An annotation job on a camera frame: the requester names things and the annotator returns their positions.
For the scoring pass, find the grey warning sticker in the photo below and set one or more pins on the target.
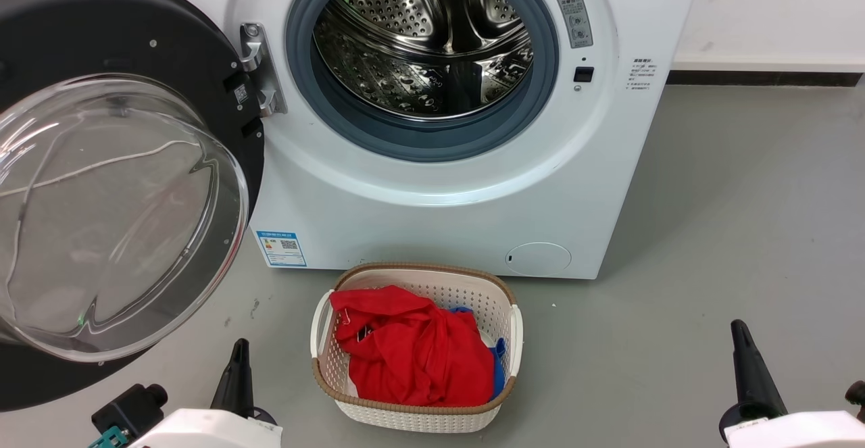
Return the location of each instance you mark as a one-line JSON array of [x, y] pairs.
[[574, 17]]

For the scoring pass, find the black door latch socket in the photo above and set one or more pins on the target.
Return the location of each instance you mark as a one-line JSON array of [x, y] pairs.
[[584, 74]]

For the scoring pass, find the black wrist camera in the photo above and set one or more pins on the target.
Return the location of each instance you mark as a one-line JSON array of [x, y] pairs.
[[857, 392], [128, 411]]

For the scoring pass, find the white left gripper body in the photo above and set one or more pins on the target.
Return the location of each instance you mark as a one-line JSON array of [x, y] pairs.
[[209, 431]]

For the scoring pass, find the round white filter cover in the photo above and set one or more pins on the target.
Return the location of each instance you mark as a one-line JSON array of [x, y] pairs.
[[538, 259]]

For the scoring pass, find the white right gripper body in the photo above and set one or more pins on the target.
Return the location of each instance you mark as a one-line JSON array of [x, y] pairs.
[[804, 431]]

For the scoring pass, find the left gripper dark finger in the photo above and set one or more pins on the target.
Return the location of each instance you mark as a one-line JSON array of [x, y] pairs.
[[234, 384]]

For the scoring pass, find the small QR code sticker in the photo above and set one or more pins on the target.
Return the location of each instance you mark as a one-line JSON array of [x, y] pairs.
[[240, 93]]

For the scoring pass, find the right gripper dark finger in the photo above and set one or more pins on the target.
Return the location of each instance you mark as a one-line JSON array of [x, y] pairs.
[[753, 374]]

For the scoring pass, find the white front-load washing machine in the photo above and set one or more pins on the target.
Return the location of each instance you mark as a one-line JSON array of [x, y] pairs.
[[419, 218]]

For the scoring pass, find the blue energy label sticker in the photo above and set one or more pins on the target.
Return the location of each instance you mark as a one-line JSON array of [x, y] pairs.
[[281, 248]]

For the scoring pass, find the blue garment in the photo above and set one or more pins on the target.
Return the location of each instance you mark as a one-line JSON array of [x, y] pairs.
[[499, 367]]

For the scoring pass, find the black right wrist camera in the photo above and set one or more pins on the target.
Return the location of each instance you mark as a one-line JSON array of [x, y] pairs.
[[857, 392]]

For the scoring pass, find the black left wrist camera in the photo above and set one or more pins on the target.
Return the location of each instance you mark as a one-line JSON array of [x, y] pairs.
[[128, 411]]

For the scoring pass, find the cream perforated laundry basket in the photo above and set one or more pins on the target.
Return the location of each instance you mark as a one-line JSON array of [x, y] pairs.
[[419, 415]]

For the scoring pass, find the red garment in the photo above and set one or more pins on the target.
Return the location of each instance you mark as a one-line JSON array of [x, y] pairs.
[[412, 353]]

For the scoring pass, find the round dark glass washer door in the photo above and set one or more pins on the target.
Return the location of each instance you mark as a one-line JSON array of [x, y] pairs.
[[101, 29]]

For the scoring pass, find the metal door hinge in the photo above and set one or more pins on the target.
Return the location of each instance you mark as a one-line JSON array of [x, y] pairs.
[[260, 63]]

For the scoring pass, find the steel washer drum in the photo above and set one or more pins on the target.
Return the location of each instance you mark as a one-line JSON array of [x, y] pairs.
[[419, 36]]

